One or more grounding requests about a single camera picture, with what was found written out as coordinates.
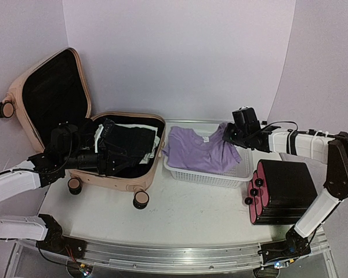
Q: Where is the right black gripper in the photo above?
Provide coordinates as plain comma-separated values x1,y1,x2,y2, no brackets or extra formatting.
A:
222,123,249,149

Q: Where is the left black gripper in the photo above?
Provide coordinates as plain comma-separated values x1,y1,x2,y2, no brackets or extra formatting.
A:
60,141,133,176

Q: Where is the black clothing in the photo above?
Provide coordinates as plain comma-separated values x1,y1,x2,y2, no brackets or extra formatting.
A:
98,117,159,167

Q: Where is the white plastic mesh basket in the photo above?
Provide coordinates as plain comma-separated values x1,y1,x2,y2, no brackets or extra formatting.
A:
163,123,253,188

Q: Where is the black pink tiered rack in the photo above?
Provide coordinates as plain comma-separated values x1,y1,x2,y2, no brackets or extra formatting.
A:
244,159,317,225

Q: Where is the purple shirt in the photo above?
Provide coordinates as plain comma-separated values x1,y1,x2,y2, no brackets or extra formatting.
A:
162,123,242,174

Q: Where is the pink hard-shell suitcase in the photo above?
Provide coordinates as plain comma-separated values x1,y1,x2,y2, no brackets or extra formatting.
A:
0,47,166,209

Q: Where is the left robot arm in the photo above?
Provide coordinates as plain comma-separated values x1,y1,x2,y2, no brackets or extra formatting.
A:
0,120,144,253

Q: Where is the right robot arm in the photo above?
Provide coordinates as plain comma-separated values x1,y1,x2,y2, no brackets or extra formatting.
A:
223,107,348,257

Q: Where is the white printed t-shirt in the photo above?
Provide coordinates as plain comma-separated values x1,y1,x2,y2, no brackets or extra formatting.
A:
94,123,161,166

